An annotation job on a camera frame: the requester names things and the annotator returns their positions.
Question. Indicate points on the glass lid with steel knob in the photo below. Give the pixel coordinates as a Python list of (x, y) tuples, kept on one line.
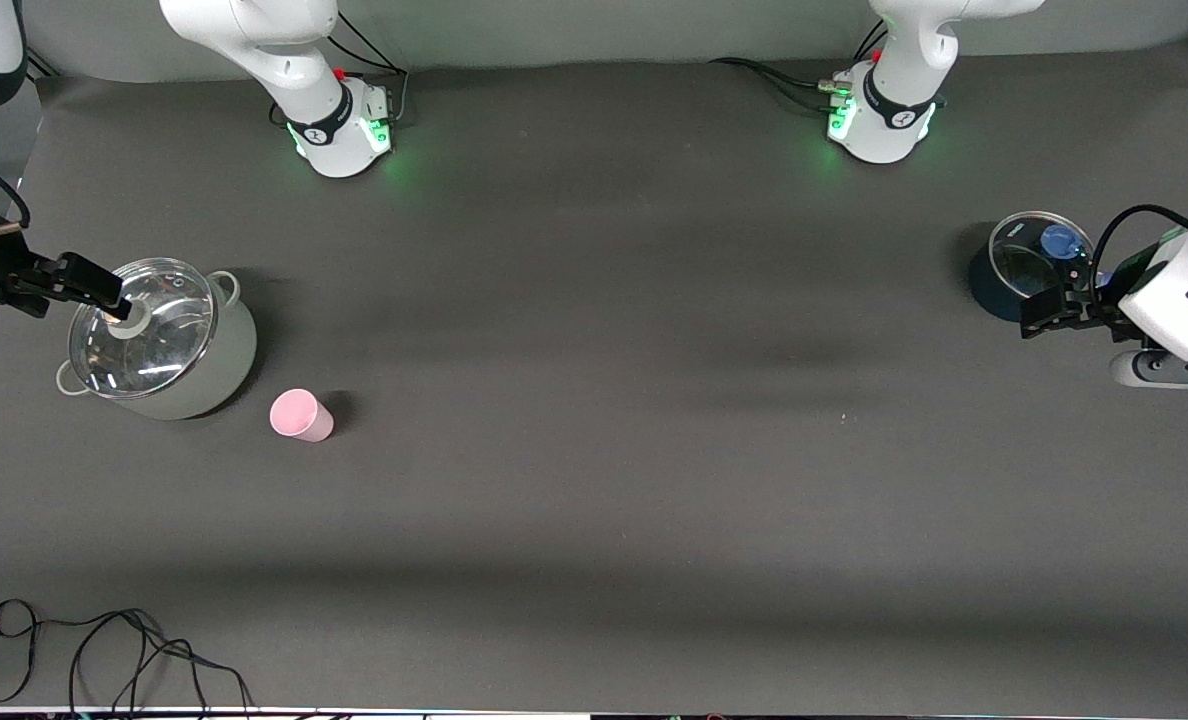
[(164, 350)]

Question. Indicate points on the dark grey table mat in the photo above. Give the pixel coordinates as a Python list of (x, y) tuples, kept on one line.
[(594, 400)]

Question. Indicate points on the pale green cooking pot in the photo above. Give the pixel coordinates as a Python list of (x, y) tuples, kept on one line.
[(224, 370)]

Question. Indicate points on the pink plastic cup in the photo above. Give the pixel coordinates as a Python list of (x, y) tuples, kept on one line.
[(299, 415)]

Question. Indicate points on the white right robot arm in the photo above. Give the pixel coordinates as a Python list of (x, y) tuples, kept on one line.
[(294, 60)]

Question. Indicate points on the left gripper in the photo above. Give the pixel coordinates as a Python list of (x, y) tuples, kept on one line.
[(1103, 306)]

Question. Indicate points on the dark blue saucepan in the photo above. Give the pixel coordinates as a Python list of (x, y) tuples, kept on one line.
[(989, 295)]

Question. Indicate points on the glass lid with blue knob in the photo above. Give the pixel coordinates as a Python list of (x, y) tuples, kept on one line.
[(1019, 265)]

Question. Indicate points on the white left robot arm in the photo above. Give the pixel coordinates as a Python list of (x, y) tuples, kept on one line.
[(904, 60)]

